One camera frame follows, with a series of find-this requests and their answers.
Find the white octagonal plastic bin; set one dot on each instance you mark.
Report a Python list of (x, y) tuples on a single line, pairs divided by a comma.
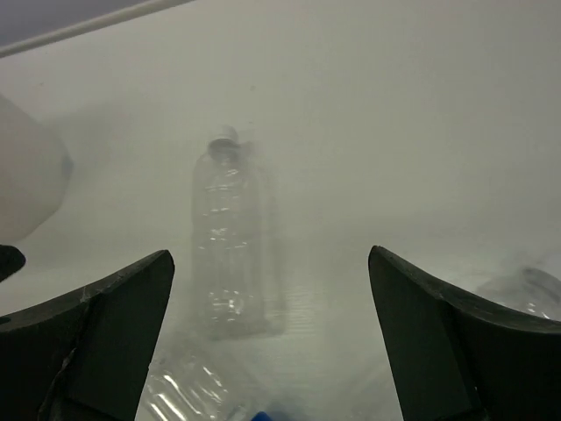
[(35, 171)]

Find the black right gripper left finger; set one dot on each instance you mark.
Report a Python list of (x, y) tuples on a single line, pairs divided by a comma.
[(85, 355)]

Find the blue label water bottle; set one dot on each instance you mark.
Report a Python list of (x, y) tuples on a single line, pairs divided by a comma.
[(187, 382)]

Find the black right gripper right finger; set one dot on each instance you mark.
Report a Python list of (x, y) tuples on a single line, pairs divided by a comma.
[(457, 356)]

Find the clear crushed bottle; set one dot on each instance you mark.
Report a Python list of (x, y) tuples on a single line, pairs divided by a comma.
[(237, 278)]

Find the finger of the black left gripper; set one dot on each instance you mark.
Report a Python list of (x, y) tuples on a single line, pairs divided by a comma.
[(11, 261)]

